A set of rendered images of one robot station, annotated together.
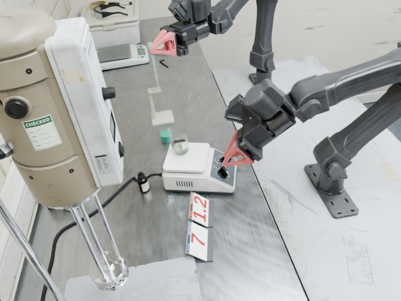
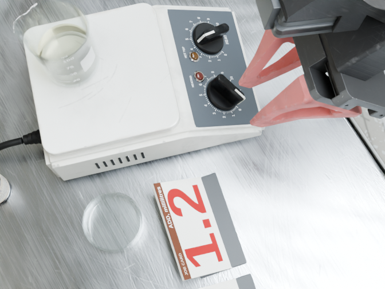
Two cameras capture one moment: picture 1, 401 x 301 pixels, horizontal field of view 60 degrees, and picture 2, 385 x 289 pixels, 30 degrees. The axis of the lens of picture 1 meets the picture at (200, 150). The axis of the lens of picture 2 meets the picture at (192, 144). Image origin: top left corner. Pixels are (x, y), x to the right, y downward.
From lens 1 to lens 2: 0.52 m
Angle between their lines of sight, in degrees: 37
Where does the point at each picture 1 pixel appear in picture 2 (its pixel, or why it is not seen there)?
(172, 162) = (67, 119)
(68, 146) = not seen: outside the picture
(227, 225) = (279, 245)
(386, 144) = not seen: outside the picture
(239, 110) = (332, 7)
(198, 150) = (128, 45)
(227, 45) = not seen: outside the picture
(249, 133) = (360, 61)
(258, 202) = (336, 140)
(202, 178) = (175, 140)
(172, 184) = (84, 170)
